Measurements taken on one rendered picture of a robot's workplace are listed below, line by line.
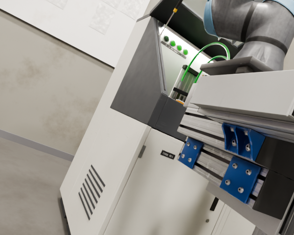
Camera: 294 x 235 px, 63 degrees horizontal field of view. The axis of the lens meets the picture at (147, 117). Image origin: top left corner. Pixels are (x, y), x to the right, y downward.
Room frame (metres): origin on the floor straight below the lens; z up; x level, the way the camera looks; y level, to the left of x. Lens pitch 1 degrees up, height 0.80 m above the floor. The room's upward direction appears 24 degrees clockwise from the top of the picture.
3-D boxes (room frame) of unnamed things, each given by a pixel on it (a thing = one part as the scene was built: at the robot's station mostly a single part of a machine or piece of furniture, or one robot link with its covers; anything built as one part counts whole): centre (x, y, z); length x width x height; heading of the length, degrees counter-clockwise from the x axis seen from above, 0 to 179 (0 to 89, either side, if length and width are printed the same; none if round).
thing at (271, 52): (0.69, -0.23, 1.09); 0.15 x 0.15 x 0.10
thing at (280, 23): (0.69, -0.22, 1.20); 0.13 x 0.12 x 0.14; 64
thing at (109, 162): (1.50, -0.19, 0.39); 0.70 x 0.58 x 0.79; 117
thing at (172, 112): (1.27, -0.32, 0.87); 0.62 x 0.04 x 0.16; 117
